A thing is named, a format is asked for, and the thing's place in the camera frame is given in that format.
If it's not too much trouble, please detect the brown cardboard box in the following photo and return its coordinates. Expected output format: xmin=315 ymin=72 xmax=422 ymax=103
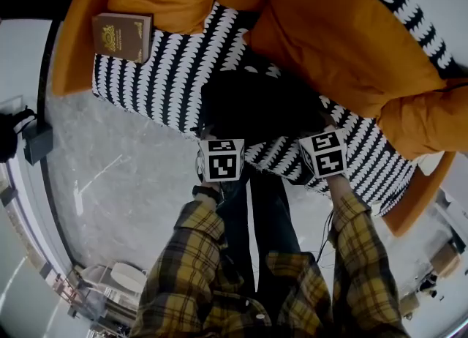
xmin=431 ymin=243 xmax=461 ymax=277

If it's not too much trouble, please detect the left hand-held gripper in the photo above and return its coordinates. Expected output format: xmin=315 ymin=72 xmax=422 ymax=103
xmin=197 ymin=138 xmax=245 ymax=183

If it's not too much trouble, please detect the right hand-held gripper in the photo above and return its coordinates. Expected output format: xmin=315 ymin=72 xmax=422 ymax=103
xmin=298 ymin=127 xmax=347 ymax=186

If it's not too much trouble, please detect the person's right leg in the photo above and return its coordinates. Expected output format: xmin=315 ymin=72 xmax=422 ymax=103
xmin=250 ymin=171 xmax=303 ymax=257

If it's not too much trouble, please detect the long orange cushion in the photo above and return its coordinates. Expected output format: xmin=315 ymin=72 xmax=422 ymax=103
xmin=243 ymin=0 xmax=449 ymax=118

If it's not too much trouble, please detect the person's left leg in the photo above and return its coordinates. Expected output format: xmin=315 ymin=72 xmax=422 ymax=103
xmin=217 ymin=164 xmax=257 ymax=293

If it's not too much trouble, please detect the person's left forearm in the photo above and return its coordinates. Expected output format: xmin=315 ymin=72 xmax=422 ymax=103
xmin=146 ymin=184 xmax=227 ymax=301

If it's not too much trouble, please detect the brown book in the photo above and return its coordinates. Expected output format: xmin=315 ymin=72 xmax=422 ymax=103
xmin=91 ymin=12 xmax=154 ymax=65

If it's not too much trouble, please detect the metal shelf rack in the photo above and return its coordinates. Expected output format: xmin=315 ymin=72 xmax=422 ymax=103
xmin=54 ymin=270 xmax=110 ymax=332

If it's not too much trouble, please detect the person's leg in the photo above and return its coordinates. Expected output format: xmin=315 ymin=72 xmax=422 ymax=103
xmin=250 ymin=171 xmax=303 ymax=257
xmin=217 ymin=164 xmax=257 ymax=293

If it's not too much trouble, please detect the white plush pillow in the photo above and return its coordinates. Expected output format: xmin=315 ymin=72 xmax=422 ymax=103
xmin=412 ymin=151 xmax=445 ymax=176

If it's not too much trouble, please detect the black white patterned blanket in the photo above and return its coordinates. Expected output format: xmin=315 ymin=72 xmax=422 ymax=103
xmin=91 ymin=0 xmax=458 ymax=219

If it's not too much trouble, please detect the orange sofa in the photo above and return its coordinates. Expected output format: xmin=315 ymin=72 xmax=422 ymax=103
xmin=50 ymin=0 xmax=468 ymax=237

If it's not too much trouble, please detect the person's right forearm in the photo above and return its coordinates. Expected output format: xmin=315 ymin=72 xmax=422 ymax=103
xmin=323 ymin=172 xmax=396 ymax=315

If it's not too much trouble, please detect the yellow plaid shirt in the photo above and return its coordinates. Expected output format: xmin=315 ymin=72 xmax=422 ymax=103
xmin=129 ymin=200 xmax=409 ymax=338

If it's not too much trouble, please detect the black bag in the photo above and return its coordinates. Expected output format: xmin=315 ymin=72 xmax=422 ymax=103
xmin=0 ymin=108 xmax=37 ymax=164
xmin=200 ymin=61 xmax=328 ymax=154

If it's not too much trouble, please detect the black box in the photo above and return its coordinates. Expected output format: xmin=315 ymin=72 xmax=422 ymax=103
xmin=23 ymin=124 xmax=54 ymax=166

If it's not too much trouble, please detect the black wrist strap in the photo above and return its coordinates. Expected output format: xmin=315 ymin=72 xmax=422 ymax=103
xmin=192 ymin=184 xmax=222 ymax=204

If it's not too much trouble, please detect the black cable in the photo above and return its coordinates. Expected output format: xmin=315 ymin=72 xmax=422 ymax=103
xmin=316 ymin=208 xmax=336 ymax=264

